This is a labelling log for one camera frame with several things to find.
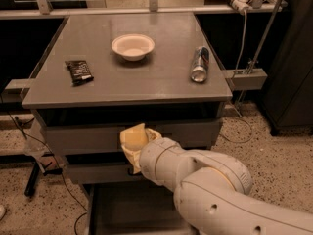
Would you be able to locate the black floor cable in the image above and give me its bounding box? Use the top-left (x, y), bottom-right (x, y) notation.
top-left (0, 95), bottom-right (89, 235)

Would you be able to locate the grey right side bracket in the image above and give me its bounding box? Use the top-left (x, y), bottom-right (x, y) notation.
top-left (223, 69), bottom-right (267, 91)

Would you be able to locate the silver blue drink can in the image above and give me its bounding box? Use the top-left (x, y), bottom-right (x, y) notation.
top-left (190, 46), bottom-right (209, 83)

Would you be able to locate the grey back rail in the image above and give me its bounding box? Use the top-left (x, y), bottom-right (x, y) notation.
top-left (0, 0), bottom-right (289, 21)

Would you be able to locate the bottom grey drawer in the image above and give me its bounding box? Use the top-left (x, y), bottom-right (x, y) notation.
top-left (86, 180), bottom-right (200, 235)

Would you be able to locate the dark cabinet at right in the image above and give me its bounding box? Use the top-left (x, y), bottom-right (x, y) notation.
top-left (260, 0), bottom-right (313, 136)

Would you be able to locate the top grey drawer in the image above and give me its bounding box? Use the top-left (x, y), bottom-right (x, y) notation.
top-left (44, 119), bottom-right (222, 155)

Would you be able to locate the yellow sponge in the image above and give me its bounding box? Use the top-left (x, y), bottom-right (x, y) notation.
top-left (120, 123), bottom-right (148, 151)

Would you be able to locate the grey bracket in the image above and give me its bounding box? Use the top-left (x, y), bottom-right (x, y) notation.
top-left (1, 78), bottom-right (35, 103)
top-left (223, 69), bottom-right (267, 91)

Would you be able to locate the black clamp tool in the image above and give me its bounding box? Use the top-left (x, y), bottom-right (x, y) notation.
top-left (24, 154), bottom-right (63, 197)

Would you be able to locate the white power cable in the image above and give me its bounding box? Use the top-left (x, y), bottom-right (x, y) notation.
top-left (218, 9), bottom-right (254, 145)

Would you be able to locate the grey drawer cabinet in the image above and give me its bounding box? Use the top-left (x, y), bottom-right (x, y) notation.
top-left (21, 12), bottom-right (234, 235)

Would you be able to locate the black snack packet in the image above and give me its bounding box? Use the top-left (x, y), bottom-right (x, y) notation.
top-left (65, 60), bottom-right (94, 86)

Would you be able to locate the metal stand pole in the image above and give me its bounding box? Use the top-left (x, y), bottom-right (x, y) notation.
top-left (245, 0), bottom-right (283, 74)

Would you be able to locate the grey drawer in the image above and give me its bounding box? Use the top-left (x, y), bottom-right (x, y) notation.
top-left (44, 119), bottom-right (222, 155)
top-left (86, 180), bottom-right (200, 235)
top-left (66, 162), bottom-right (144, 184)

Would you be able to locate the grey left side bracket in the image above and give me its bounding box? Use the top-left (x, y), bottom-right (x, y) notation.
top-left (1, 78), bottom-right (35, 103)

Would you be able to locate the middle grey drawer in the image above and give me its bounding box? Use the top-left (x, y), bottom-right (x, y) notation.
top-left (66, 162), bottom-right (144, 184)

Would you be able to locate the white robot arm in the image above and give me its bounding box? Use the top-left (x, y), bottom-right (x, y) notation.
top-left (120, 124), bottom-right (313, 235)

